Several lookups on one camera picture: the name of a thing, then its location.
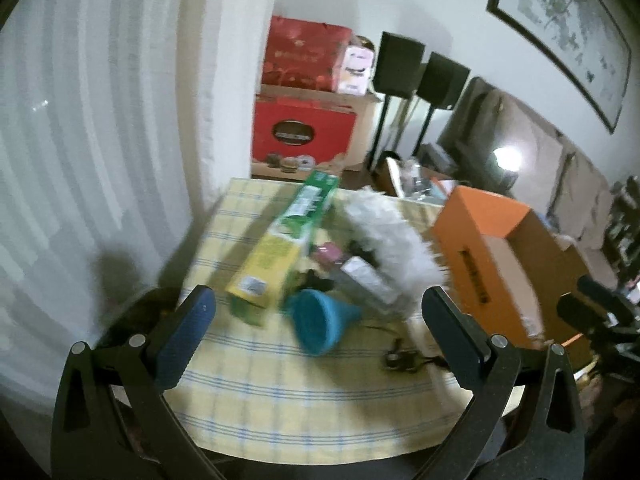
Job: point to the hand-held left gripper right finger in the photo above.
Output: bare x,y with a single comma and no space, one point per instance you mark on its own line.
452,340

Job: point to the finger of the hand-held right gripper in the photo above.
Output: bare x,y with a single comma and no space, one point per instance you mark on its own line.
582,315
602,292

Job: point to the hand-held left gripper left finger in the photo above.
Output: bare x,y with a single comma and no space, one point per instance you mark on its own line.
185,340

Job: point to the orange cardboard box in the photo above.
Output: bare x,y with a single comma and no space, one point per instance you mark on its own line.
475,260

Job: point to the clear bottle with pink cap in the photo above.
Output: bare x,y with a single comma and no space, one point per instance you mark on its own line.
365,277

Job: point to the white feather duster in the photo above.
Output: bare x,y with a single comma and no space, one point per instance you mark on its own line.
385,240

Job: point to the long green yellow box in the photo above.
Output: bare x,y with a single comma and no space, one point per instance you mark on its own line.
280,255

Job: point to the blue funnel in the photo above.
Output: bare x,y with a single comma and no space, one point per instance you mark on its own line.
312,320

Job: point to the dark cluttered shelf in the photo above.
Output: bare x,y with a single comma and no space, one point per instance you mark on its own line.
625,240

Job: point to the yellow plaid tablecloth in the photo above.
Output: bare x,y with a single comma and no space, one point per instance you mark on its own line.
280,400

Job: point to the covered sofa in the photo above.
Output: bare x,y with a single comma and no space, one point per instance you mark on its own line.
540,160

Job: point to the open cardboard box with clutter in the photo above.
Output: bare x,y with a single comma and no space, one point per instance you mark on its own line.
412,177

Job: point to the white curtain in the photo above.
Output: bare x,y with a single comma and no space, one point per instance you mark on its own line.
90,160

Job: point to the black speaker stand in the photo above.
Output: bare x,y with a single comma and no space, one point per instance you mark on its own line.
378,130
422,130

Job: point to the red gift boxes stack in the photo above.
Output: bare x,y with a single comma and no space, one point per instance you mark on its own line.
365,130

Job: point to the red biscuit collection box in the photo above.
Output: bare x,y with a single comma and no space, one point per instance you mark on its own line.
300,132

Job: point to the black speaker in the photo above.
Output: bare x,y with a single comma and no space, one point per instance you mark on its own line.
442,80
397,65

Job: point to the pink white small box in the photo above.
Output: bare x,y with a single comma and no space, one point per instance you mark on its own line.
356,67

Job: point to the red floral gift box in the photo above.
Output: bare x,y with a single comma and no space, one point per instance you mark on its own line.
300,55

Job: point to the framed wall picture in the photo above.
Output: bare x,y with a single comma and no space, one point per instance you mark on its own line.
565,20

